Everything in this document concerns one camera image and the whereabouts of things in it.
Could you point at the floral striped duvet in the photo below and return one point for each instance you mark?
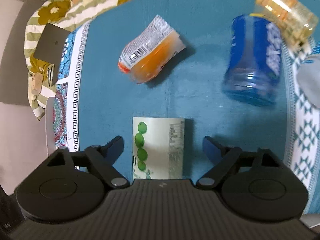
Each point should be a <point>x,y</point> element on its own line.
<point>68,15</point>

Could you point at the blue plastic cup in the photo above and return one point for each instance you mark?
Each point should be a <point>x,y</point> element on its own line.
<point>255,62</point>

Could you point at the green label plastic cup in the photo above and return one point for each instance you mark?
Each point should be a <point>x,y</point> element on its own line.
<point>157,148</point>

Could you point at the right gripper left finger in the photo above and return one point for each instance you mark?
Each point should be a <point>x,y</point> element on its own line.
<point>101,161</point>

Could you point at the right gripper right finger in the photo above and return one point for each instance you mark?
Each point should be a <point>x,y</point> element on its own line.
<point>223,159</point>

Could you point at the teal patterned cloth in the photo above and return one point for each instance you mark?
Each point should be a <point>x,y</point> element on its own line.
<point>95,102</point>

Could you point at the yellow clear plastic cup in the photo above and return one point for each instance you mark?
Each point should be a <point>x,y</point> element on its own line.
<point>295,21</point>

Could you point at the orange plastic cup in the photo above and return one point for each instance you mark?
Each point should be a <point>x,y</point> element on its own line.
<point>145,56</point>

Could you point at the grey folding stand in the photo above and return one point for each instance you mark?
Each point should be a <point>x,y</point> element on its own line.
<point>50,47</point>

